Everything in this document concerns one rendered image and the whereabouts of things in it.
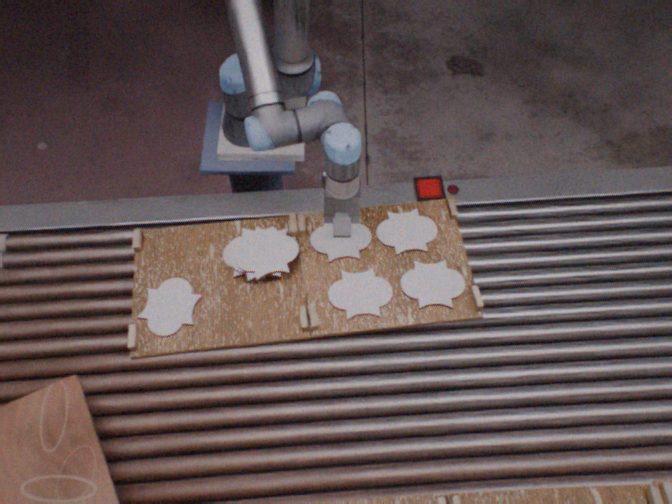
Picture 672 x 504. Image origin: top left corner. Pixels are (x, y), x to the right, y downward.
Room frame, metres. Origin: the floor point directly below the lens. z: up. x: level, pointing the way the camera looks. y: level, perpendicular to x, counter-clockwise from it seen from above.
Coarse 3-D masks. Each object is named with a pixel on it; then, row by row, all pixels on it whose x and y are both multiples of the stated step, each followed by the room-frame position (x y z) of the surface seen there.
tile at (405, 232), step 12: (396, 216) 0.99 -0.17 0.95; (408, 216) 0.99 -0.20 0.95; (420, 216) 0.99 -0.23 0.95; (384, 228) 0.96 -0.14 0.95; (396, 228) 0.96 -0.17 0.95; (408, 228) 0.96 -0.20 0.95; (420, 228) 0.96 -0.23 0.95; (432, 228) 0.96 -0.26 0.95; (384, 240) 0.92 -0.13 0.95; (396, 240) 0.92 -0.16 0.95; (408, 240) 0.92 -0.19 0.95; (420, 240) 0.92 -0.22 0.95; (432, 240) 0.92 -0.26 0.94; (396, 252) 0.88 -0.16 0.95
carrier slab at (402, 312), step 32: (320, 224) 0.98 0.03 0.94; (448, 224) 0.98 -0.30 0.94; (320, 256) 0.88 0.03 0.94; (384, 256) 0.88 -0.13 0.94; (416, 256) 0.88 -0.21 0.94; (448, 256) 0.88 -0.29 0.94; (320, 288) 0.79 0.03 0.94; (320, 320) 0.70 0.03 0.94; (352, 320) 0.70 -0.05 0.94; (384, 320) 0.70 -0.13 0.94; (416, 320) 0.70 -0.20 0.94; (448, 320) 0.70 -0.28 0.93
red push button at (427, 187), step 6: (420, 180) 1.12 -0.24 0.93; (426, 180) 1.13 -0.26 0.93; (432, 180) 1.13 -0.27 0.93; (438, 180) 1.13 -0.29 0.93; (420, 186) 1.10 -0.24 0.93; (426, 186) 1.10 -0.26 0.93; (432, 186) 1.10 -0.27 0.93; (438, 186) 1.10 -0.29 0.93; (420, 192) 1.08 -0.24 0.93; (426, 192) 1.08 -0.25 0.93; (432, 192) 1.08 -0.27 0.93; (438, 192) 1.08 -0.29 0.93
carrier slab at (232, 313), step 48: (144, 240) 0.93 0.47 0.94; (192, 240) 0.93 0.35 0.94; (144, 288) 0.79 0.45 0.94; (192, 288) 0.79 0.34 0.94; (240, 288) 0.79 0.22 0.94; (288, 288) 0.79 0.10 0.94; (144, 336) 0.66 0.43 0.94; (192, 336) 0.66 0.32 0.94; (240, 336) 0.66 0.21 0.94; (288, 336) 0.66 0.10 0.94
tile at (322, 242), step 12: (324, 228) 0.96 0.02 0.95; (360, 228) 0.96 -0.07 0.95; (312, 240) 0.92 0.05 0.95; (324, 240) 0.92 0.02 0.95; (336, 240) 0.92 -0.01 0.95; (348, 240) 0.92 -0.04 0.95; (360, 240) 0.92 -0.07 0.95; (324, 252) 0.88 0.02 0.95; (336, 252) 0.88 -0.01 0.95; (348, 252) 0.88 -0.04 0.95
